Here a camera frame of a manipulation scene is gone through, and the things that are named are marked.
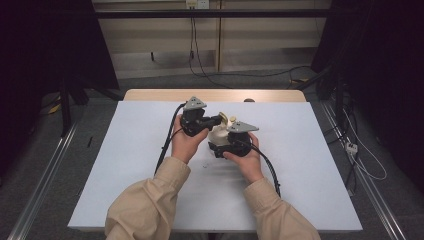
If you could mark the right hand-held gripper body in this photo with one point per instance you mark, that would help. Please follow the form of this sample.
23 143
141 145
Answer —
240 140

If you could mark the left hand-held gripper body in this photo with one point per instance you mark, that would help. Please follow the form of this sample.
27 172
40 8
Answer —
195 121

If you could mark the white cup with beige lid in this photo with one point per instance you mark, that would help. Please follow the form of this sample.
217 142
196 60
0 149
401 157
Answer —
220 135

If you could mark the person's left hand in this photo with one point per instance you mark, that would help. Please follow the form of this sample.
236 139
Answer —
186 146

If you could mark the person's right hand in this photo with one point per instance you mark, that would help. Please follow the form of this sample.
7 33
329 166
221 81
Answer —
248 166

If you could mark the dark round table knob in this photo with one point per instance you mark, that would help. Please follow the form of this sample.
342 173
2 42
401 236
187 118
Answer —
249 100

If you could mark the wooden table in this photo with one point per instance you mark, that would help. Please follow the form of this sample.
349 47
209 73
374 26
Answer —
160 95

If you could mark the white table mat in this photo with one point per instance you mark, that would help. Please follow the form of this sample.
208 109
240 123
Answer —
133 133

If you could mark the black horizontal bar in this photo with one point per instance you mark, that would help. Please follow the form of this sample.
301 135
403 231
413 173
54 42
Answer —
213 13

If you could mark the small black floor stick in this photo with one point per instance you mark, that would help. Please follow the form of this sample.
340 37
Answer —
89 141

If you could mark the black metal stand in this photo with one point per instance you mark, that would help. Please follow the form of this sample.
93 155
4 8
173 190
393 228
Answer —
65 110
339 96

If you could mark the white power strip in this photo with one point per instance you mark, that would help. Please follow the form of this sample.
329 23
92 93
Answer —
351 148

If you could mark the black curtain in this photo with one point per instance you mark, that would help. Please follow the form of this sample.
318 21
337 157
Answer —
40 66
383 66

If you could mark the white wall socket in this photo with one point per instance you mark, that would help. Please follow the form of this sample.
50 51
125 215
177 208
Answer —
203 3

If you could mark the beige wall socket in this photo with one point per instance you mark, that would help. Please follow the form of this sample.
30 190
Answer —
191 3

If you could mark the aluminium floor rail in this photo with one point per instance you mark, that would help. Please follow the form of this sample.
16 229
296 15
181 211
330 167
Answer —
40 186
373 196

